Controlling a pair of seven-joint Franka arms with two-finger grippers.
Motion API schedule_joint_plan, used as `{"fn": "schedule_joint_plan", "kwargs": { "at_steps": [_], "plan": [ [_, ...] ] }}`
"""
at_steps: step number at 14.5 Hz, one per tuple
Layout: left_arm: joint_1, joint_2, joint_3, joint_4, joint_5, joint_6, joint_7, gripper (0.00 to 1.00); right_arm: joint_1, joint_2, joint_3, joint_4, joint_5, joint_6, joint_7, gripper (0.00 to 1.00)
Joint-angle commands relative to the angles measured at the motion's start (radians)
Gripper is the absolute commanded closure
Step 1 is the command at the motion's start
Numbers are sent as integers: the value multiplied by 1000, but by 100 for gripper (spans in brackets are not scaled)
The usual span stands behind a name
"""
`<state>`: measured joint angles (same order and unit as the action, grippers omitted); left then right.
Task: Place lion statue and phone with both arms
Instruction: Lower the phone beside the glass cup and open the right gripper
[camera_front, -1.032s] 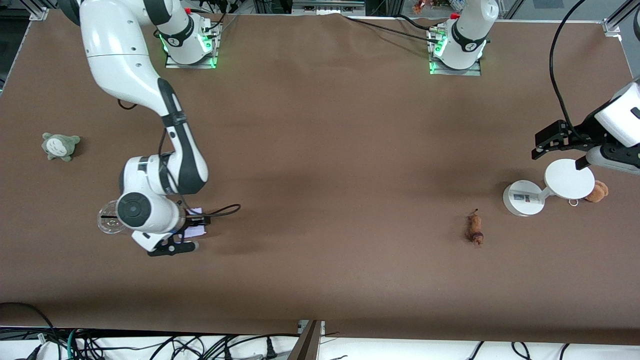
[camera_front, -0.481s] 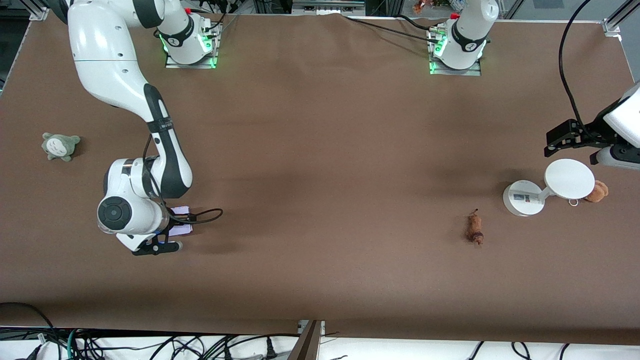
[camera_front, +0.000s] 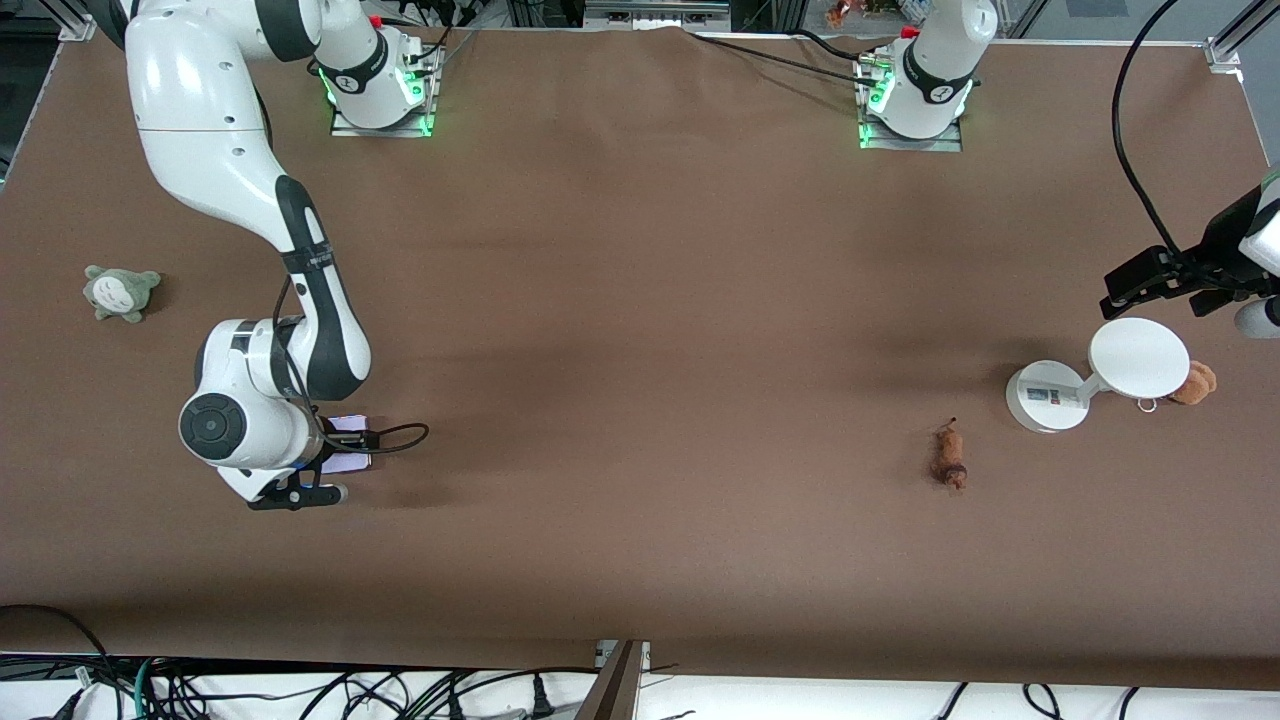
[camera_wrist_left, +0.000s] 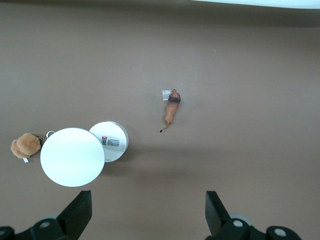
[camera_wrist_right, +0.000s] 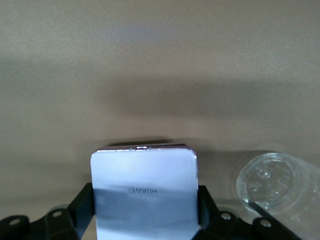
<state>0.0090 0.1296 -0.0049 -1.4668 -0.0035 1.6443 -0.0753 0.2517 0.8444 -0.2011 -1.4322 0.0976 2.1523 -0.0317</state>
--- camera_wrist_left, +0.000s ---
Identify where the brown table cover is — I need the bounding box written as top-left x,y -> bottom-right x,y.
0,0 -> 320,240

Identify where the white round stand lamp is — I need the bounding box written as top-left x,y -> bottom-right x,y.
39,121 -> 130,188

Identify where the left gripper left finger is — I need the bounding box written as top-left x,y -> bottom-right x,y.
0,190 -> 93,240

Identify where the brown plush keychain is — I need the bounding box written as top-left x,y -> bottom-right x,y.
10,130 -> 56,164

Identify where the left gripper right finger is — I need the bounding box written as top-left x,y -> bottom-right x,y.
205,190 -> 301,240

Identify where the brown lion statue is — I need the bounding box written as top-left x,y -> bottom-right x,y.
159,88 -> 183,133

